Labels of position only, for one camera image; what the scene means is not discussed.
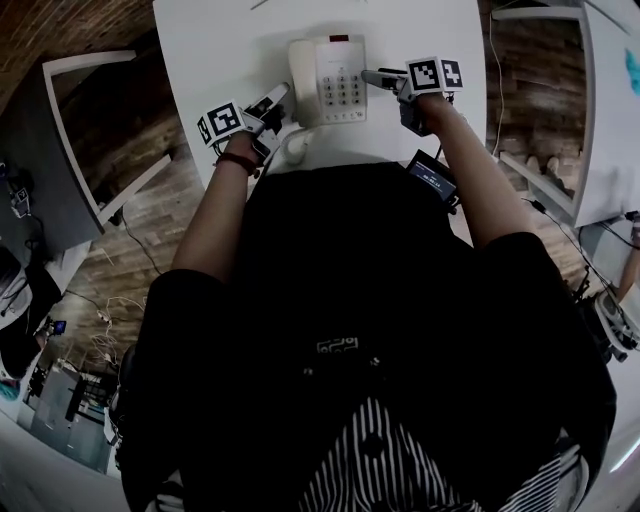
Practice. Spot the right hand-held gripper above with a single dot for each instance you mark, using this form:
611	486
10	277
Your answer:
424	75

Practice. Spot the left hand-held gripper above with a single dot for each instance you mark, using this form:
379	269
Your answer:
225	120

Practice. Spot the person's right forearm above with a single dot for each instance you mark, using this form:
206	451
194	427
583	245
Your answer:
480	185

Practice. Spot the person's left forearm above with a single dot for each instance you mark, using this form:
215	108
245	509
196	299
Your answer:
210	225

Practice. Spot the white work table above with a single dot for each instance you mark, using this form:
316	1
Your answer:
210	50

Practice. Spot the small black screen device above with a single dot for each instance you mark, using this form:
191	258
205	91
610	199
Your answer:
431	176

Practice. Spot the black power adapter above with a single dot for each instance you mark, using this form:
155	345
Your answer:
538	205

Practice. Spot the person's black shirt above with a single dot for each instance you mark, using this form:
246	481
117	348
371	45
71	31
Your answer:
375	300

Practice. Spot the teal cloth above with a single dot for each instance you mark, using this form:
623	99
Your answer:
634	70

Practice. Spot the spare gripper device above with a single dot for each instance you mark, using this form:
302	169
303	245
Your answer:
20	200

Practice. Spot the black white striped garment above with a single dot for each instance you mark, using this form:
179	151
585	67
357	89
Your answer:
380	470

